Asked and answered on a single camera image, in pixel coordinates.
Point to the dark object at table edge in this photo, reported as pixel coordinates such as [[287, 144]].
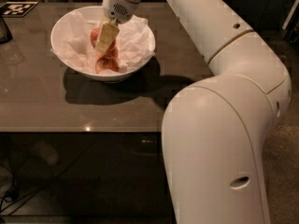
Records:
[[5, 34]]

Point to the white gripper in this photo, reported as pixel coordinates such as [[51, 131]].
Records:
[[116, 6]]

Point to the red apple with sticker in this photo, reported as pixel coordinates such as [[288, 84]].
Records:
[[112, 50]]

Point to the white ceramic bowl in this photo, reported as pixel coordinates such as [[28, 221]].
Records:
[[71, 22]]

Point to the black white fiducial marker card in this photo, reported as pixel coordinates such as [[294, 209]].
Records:
[[16, 9]]

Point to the white crumpled paper liner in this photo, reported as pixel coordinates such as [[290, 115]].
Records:
[[134, 44]]

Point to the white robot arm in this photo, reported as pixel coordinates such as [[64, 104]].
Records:
[[213, 130]]

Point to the lower red apple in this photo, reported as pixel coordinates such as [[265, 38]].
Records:
[[106, 63]]

